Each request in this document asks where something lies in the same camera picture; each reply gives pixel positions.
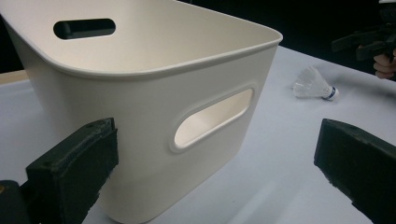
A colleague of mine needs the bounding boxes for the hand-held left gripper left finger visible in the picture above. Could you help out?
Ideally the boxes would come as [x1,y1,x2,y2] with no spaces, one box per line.
[20,117,120,224]

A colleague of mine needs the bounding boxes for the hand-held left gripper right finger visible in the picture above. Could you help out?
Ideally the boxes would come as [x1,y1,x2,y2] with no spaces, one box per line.
[313,118,396,224]

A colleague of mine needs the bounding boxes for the white shuttlecock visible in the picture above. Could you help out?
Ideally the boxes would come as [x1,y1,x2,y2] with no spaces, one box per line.
[291,65,340,102]

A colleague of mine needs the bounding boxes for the white plastic basket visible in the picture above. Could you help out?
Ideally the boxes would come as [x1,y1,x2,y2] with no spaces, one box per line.
[0,0,284,224]

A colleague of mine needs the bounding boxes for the wooden table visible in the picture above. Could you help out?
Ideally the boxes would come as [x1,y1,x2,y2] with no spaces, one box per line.
[0,69,31,86]

